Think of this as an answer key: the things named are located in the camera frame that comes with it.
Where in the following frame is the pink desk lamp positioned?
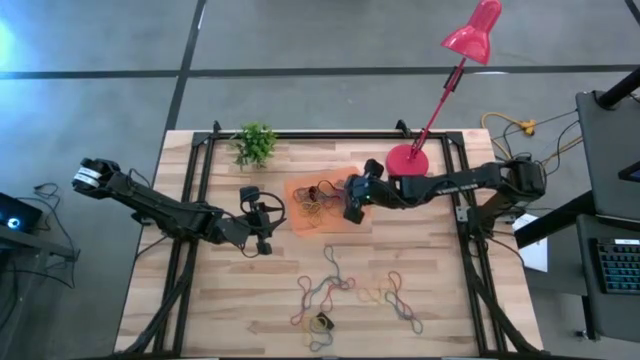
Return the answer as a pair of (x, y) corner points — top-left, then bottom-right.
(384, 0), (504, 179)

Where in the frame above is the black pole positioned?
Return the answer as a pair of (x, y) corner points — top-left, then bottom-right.
(596, 66), (640, 110)

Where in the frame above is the flat orange bin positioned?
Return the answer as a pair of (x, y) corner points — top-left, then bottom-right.
(283, 165), (374, 237)

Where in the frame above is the black floor cable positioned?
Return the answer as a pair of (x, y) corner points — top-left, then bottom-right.
(32, 182), (79, 261)

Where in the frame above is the dark grey desk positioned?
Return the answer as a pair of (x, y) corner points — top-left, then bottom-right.
(575, 213), (640, 344)
(574, 89), (640, 224)

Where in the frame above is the yellow floor cable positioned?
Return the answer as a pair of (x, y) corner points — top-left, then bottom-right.
(480, 111), (585, 177)

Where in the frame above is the black computer with blue light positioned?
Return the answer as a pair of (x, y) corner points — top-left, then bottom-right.
(0, 192), (44, 234)

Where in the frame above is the tan rubber band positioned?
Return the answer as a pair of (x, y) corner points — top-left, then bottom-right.
(299, 317), (321, 346)

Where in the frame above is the teal rubber band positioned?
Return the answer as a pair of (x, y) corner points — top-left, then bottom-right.
(323, 244), (357, 292)

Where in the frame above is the green potted plant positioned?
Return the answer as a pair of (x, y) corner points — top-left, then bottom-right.
(230, 122), (279, 172)

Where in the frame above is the black beam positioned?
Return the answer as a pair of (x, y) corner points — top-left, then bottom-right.
(514, 191), (597, 250)

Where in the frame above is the dark side stand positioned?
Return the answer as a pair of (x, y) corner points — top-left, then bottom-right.
(0, 227), (81, 264)

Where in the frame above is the long red rubber band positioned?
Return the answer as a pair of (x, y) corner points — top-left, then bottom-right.
(290, 274), (314, 326)

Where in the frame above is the white paper sheet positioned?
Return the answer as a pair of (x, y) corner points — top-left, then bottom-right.
(512, 213), (550, 274)

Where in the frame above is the black backlit keyboard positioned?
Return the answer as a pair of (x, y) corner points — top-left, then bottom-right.
(593, 237), (640, 296)

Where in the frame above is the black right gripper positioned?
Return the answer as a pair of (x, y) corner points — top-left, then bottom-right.
(343, 158), (397, 225)

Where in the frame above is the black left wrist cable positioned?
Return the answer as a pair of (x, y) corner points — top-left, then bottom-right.
(239, 189), (288, 259)

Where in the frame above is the blue lit screen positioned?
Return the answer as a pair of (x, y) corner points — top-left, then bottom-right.
(617, 159), (640, 184)

